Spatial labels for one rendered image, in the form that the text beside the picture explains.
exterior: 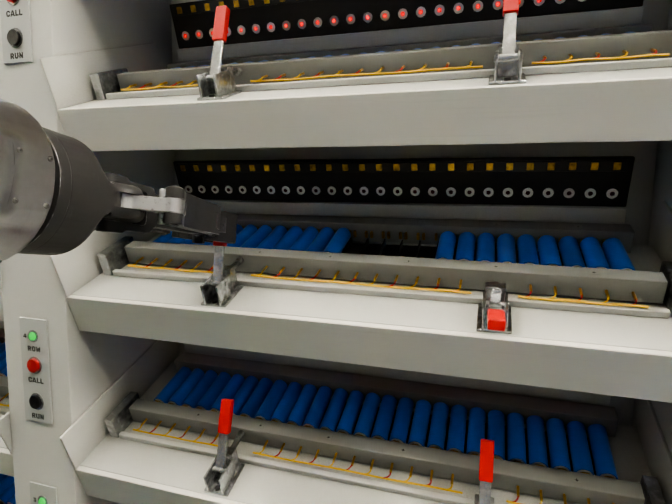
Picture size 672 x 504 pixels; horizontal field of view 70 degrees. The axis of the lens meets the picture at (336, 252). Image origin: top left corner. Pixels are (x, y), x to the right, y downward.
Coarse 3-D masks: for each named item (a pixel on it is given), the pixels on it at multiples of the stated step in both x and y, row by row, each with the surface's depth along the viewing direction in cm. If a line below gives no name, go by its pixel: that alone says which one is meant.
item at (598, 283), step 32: (128, 256) 58; (160, 256) 56; (192, 256) 55; (224, 256) 53; (256, 256) 52; (288, 256) 51; (320, 256) 50; (352, 256) 50; (384, 256) 49; (416, 288) 46; (480, 288) 46; (512, 288) 44; (544, 288) 44; (576, 288) 43; (608, 288) 42; (640, 288) 41
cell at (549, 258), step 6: (540, 240) 50; (546, 240) 50; (552, 240) 50; (540, 246) 49; (546, 246) 48; (552, 246) 48; (540, 252) 49; (546, 252) 47; (552, 252) 47; (558, 252) 48; (540, 258) 48; (546, 258) 46; (552, 258) 46; (558, 258) 46; (546, 264) 46; (552, 264) 45; (558, 264) 45
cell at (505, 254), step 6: (504, 234) 52; (510, 234) 52; (498, 240) 52; (504, 240) 50; (510, 240) 50; (498, 246) 50; (504, 246) 49; (510, 246) 49; (498, 252) 49; (504, 252) 48; (510, 252) 48; (498, 258) 48; (504, 258) 47; (510, 258) 47
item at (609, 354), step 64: (64, 256) 52; (640, 256) 49; (128, 320) 51; (192, 320) 48; (256, 320) 46; (320, 320) 44; (384, 320) 43; (448, 320) 42; (512, 320) 41; (576, 320) 40; (640, 320) 40; (576, 384) 39; (640, 384) 37
